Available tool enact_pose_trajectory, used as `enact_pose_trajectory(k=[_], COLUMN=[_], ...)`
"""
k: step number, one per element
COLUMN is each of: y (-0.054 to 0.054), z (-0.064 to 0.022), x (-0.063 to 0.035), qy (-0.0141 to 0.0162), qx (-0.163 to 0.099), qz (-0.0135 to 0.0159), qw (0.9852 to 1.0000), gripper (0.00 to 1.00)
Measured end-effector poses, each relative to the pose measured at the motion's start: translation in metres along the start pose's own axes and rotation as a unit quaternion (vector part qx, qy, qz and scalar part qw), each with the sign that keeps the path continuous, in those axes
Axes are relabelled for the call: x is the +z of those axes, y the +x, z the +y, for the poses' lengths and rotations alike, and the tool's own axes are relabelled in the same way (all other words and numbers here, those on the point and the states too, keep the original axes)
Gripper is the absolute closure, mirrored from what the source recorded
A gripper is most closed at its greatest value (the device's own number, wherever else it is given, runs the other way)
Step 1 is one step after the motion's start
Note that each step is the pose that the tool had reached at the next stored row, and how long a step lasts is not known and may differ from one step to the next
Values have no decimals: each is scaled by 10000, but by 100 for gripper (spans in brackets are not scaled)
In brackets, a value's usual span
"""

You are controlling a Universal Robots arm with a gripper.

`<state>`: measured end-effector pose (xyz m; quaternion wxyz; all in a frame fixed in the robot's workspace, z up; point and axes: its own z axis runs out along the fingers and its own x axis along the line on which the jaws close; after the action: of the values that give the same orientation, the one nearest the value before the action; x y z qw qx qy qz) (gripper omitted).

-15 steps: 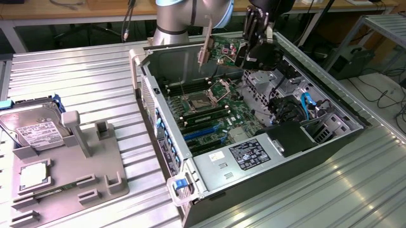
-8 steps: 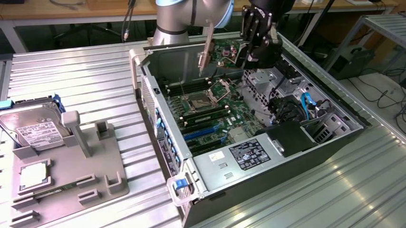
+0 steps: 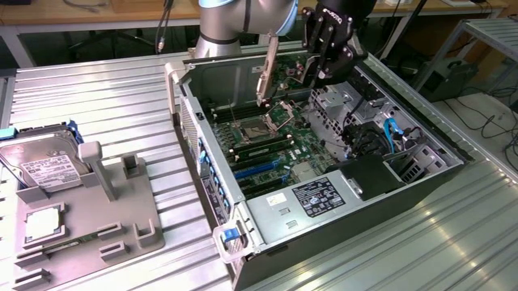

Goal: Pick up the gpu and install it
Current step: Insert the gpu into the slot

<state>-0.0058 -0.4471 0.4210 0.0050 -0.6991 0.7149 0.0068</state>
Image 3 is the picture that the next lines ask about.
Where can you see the black plastic shroud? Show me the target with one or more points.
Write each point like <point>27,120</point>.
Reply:
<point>369,175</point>

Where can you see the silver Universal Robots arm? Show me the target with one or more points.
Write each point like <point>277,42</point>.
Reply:
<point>218,30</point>

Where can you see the wooden desk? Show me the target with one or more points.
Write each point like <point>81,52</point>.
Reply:
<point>122,16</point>

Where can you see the graphics card with metal bracket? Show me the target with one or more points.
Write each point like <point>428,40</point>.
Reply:
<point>267,69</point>

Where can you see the grey plastic parts rack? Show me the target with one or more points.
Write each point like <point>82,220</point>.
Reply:
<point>81,218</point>

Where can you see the open black PC case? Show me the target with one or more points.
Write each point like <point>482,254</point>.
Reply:
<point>405,212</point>

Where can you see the silver CPU chip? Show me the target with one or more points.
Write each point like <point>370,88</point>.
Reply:
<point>42,222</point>

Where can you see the metal slat shelf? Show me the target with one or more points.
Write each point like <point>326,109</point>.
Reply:
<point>498,33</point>

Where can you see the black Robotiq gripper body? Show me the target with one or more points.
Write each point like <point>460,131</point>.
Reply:
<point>344,18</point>

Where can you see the green RAM stick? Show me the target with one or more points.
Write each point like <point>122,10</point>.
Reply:
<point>68,244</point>

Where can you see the blue plastic disk carrier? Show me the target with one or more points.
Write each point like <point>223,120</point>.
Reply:
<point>75,130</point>

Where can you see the silver hard disk drive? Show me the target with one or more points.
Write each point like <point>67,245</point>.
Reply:
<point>44,169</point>

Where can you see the CPU socket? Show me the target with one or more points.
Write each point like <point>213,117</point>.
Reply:
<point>253,130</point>

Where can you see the blue case release latch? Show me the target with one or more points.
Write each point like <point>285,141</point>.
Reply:
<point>229,235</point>

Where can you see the silver power supply unit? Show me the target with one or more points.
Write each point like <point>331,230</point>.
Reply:
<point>279,218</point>

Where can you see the black box on floor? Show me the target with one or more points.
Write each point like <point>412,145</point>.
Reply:
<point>453,82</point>

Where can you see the black RAM stick with label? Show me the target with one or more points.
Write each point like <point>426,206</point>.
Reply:
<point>263,150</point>

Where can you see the metal socket cover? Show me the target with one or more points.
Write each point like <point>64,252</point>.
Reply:
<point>283,115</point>

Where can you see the green motherboard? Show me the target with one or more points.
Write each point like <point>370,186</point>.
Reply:
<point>301,142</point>

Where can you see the silver chipset heatsink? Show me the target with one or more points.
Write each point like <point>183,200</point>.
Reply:
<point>305,170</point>

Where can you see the blue expansion slot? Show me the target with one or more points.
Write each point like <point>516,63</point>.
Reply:
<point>255,171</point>

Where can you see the silver perforated disk bay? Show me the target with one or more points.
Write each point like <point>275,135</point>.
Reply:
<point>331,103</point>

